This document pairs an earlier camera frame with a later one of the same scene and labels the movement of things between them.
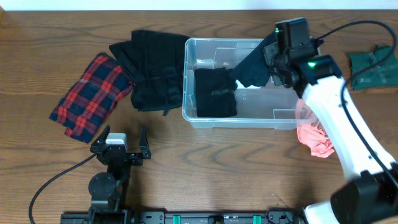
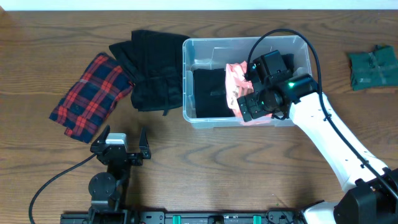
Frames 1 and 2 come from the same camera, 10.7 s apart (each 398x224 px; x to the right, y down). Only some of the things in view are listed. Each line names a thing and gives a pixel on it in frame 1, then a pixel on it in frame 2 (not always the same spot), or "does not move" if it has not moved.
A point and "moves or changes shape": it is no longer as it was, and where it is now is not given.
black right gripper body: [280, 64] → [259, 104]
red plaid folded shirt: [83, 109] does not move
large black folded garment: [153, 61] does not move
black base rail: [183, 216] does not move
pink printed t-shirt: [311, 132] moves or changes shape
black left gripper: [119, 157] does not move
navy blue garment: [252, 69] moves or changes shape
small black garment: [216, 89] does not move
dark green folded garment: [386, 74] does not move
